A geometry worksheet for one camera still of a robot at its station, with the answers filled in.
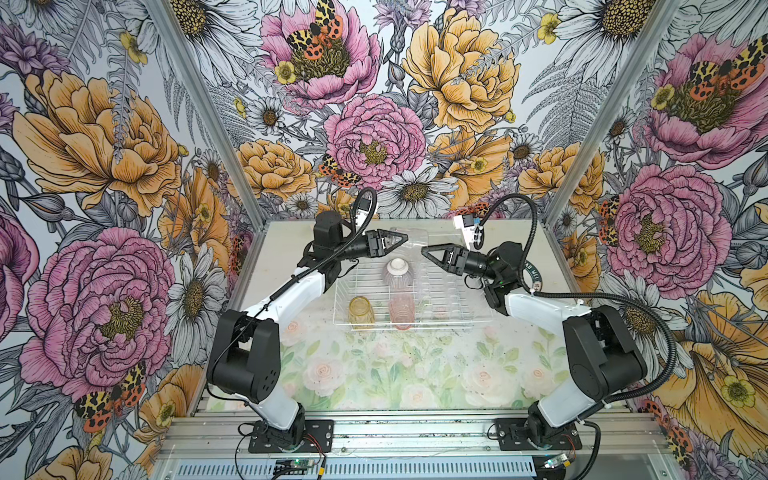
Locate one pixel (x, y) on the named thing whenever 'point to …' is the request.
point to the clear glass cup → (418, 237)
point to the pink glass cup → (402, 312)
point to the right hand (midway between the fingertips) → (423, 259)
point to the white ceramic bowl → (398, 277)
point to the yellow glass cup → (361, 314)
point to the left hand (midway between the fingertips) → (403, 245)
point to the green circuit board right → (556, 461)
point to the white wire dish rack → (406, 294)
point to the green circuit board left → (292, 466)
